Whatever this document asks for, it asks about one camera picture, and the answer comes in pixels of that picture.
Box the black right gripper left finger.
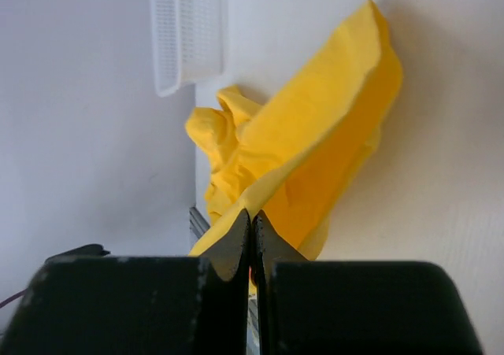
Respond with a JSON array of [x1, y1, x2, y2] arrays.
[[1, 211, 250, 354]]

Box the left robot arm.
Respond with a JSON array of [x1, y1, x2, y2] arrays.
[[46, 244, 110, 261]]

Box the yellow shorts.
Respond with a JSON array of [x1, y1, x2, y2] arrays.
[[185, 0, 403, 261]]

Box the white plastic basket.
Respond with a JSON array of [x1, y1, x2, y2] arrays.
[[150, 0, 224, 98]]

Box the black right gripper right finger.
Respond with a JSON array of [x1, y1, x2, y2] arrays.
[[252, 213, 483, 354]]

